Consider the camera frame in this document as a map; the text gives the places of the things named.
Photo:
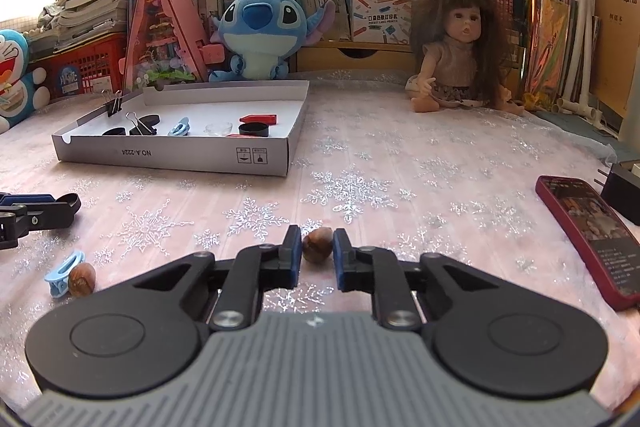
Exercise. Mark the black binder clip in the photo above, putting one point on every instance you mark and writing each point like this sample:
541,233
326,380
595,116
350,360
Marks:
145,125
112,102

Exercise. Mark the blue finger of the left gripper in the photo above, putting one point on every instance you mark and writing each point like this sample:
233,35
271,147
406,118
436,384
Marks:
30,197

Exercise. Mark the pink triangular diorama house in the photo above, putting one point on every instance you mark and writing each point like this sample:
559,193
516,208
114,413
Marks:
167,44

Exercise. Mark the black binder clip on tray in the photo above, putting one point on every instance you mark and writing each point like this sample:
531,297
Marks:
112,102

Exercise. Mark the red cased smartphone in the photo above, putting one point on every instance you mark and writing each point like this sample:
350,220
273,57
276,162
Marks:
603,242

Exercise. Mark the brown haired baby doll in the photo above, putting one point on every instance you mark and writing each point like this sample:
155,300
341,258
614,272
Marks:
461,50

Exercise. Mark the white colourful cardboard box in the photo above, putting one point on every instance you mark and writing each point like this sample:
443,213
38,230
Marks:
381,21

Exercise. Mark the pink snowflake tablecloth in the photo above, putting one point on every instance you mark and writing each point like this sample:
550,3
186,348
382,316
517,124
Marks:
460,182

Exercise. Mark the wooden drawer box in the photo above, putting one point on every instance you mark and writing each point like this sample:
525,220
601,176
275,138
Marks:
333,55

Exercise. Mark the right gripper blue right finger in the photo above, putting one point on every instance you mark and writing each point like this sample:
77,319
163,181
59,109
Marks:
378,272

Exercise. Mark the Stitch blue plush toy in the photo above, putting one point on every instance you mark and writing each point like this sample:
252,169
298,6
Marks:
262,34

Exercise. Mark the clear plastic cap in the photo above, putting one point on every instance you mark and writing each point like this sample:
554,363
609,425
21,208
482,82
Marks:
219,129

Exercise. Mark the brown hazelnut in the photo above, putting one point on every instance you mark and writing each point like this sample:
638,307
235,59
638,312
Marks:
82,280
318,245

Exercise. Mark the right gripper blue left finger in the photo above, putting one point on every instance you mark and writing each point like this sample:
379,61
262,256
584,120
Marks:
243,281

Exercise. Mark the Doraemon plush toy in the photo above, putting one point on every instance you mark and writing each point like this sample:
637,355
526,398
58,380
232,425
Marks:
22,92

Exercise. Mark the stack of books and papers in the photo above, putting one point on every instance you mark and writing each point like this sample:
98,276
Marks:
66,22

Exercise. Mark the light blue hair clip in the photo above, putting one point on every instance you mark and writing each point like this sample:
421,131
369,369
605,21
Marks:
181,128
57,278

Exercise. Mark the black power adapter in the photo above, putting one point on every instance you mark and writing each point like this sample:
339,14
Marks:
621,189

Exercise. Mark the white cardboard box tray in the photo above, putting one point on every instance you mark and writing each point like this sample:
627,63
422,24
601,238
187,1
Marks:
238,127

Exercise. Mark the red plastic crate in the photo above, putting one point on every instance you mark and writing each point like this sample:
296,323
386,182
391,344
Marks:
89,68

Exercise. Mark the black round cap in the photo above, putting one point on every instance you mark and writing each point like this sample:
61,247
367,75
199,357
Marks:
47,214
115,131
257,129

